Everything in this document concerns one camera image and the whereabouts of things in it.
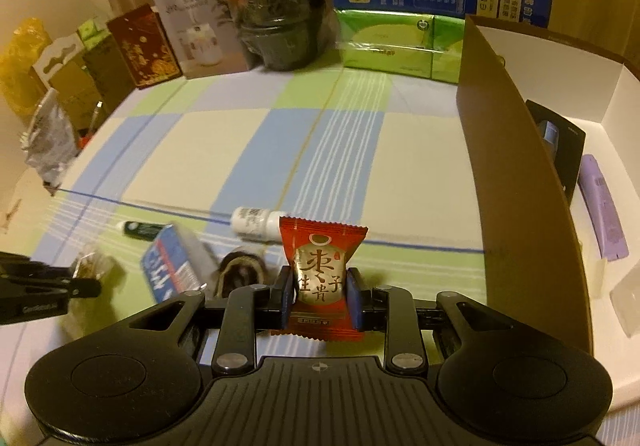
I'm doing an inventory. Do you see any dark snack wrapper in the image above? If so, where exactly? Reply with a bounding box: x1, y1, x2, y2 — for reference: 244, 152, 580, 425
215, 250, 267, 299

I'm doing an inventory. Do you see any red candy packet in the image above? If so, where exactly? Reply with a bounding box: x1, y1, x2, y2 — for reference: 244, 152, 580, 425
279, 216, 368, 342

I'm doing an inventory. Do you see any blue dental floss pick box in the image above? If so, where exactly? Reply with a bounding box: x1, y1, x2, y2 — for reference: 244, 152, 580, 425
140, 224, 218, 303

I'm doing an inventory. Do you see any clear crinkled wrapper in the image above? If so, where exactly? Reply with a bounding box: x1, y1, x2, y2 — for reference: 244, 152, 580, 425
64, 251, 124, 327

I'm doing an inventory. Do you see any white pill bottle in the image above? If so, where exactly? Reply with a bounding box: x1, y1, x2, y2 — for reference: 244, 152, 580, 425
230, 206, 286, 243

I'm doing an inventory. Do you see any silver foil bag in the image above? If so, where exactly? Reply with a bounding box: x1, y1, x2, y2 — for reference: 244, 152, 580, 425
21, 88, 78, 189

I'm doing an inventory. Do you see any checked tablecloth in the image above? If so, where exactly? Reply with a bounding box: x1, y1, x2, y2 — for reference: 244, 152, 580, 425
0, 50, 490, 446

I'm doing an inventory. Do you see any brown box white cutout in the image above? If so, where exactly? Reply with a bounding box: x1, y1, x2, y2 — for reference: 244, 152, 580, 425
32, 34, 134, 132

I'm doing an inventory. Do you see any translucent white packet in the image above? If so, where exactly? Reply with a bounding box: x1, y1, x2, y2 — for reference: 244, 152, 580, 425
610, 264, 640, 338

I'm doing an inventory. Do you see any purple tube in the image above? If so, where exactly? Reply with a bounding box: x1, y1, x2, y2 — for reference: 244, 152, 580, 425
578, 154, 629, 262

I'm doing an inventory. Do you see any black product box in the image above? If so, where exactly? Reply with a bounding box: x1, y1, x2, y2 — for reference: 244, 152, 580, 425
525, 100, 586, 203

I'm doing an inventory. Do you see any yellow plastic bag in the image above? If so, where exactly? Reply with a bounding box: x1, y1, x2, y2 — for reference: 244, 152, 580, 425
0, 18, 52, 123

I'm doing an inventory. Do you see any brown cardboard box white inside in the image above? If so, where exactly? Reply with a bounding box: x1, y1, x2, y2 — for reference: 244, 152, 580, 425
457, 16, 639, 409

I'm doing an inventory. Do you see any green tissue pack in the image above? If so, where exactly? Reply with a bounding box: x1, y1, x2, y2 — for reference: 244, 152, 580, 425
335, 9, 465, 84

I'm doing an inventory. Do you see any small green box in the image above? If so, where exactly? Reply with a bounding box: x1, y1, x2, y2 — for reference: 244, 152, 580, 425
77, 19, 111, 50

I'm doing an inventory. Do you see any dark red gift box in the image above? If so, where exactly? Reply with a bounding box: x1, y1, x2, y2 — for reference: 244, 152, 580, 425
106, 4, 182, 89

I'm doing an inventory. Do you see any white humidifier box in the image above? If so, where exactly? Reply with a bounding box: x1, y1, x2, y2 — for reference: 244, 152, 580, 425
153, 0, 255, 78

